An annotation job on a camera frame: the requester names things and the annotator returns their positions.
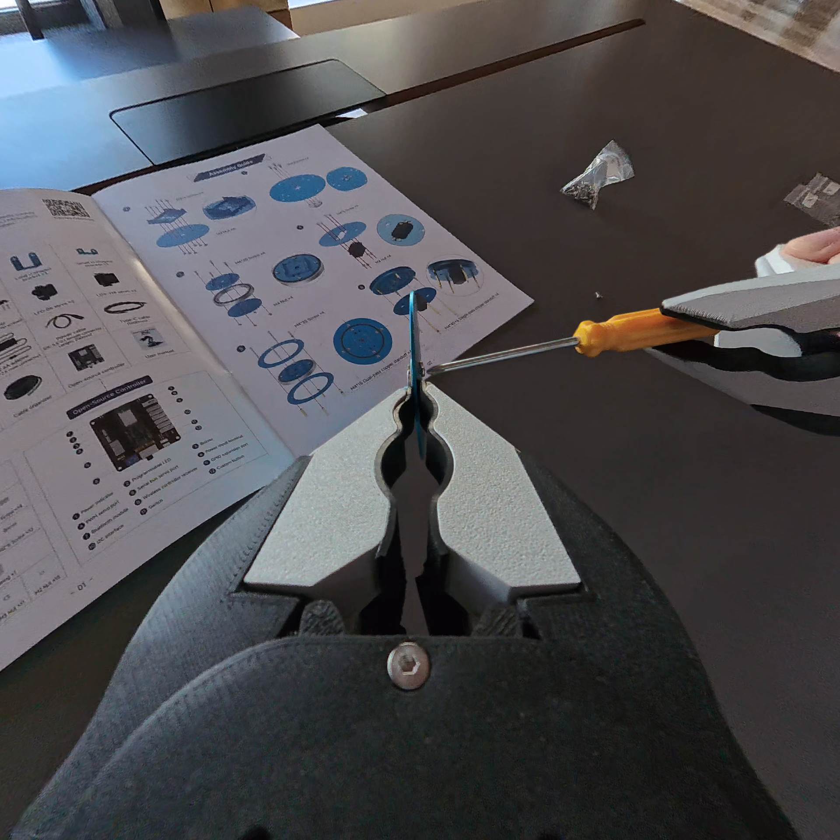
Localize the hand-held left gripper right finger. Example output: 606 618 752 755
417 385 583 636

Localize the desk cable flap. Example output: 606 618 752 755
109 59 387 166

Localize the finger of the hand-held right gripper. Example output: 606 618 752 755
645 327 840 417
659 274 840 333

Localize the clear bag of screws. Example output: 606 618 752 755
560 140 636 211

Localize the black adjacent desk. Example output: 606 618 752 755
0 0 647 193

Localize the open assembly manual booklet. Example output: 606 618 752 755
0 123 536 672

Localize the blue round metal plate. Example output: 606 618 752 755
407 290 429 460

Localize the black office desk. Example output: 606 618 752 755
0 7 299 99

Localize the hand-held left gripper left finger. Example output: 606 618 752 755
243 387 416 636

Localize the small clear labelled bag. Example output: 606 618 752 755
784 172 840 225

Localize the yellow-handled screwdriver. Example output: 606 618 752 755
427 307 719 378

